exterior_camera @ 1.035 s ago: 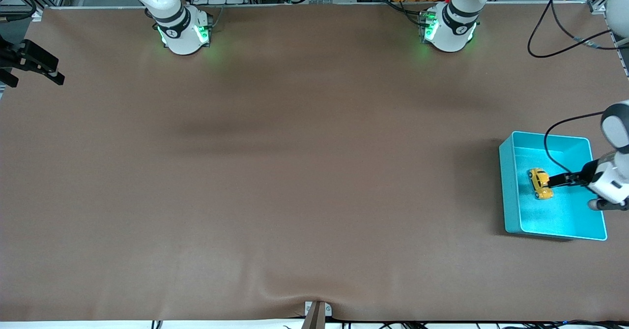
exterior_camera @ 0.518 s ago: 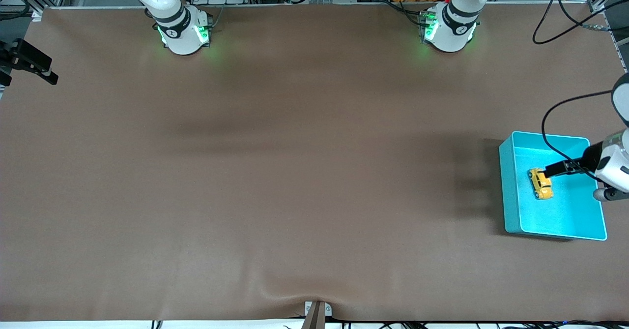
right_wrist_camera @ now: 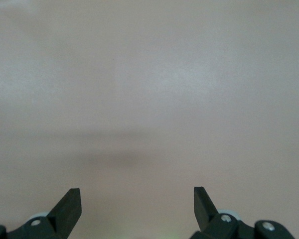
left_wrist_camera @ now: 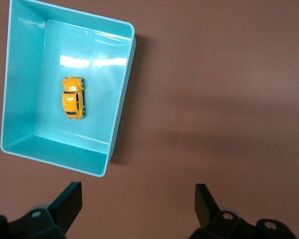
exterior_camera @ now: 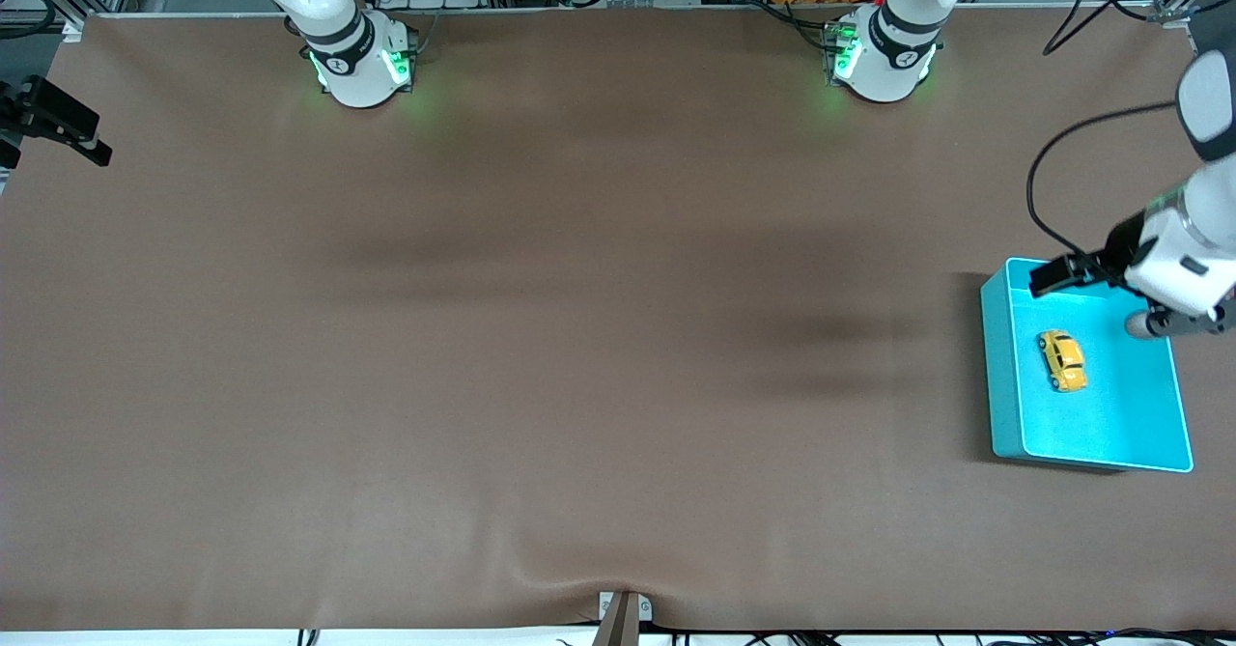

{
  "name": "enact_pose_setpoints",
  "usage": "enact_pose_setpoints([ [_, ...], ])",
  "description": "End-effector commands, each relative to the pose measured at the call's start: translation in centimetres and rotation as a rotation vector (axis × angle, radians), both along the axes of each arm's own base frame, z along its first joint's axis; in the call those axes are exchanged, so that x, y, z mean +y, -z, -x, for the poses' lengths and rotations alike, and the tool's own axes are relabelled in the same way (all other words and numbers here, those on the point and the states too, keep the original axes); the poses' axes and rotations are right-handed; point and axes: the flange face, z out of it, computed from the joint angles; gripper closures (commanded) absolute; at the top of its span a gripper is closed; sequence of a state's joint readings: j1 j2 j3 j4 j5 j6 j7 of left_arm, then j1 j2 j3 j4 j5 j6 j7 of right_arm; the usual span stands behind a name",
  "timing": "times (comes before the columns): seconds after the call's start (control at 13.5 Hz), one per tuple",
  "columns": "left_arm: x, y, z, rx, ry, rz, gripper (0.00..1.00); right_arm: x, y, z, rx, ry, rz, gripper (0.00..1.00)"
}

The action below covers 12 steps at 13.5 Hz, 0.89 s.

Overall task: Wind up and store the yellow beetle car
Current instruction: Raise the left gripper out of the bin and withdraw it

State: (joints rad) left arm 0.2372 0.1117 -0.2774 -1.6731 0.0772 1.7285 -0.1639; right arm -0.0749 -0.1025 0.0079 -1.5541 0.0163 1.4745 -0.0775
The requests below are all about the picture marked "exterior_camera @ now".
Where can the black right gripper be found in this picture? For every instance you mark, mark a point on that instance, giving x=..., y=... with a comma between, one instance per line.
x=29, y=111

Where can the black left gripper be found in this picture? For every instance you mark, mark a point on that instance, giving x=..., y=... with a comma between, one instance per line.
x=1123, y=241

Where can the yellow beetle toy car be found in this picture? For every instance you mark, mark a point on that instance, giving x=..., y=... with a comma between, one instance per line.
x=1062, y=361

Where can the teal plastic bin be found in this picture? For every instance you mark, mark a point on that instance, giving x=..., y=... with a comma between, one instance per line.
x=1110, y=414

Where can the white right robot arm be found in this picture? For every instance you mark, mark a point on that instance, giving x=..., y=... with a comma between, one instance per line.
x=357, y=76

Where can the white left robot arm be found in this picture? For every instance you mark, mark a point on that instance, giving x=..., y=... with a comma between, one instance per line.
x=893, y=67

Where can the brown table mat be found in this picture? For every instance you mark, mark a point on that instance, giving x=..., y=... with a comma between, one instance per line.
x=618, y=385

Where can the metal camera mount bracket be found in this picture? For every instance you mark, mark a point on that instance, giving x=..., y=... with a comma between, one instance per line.
x=623, y=617

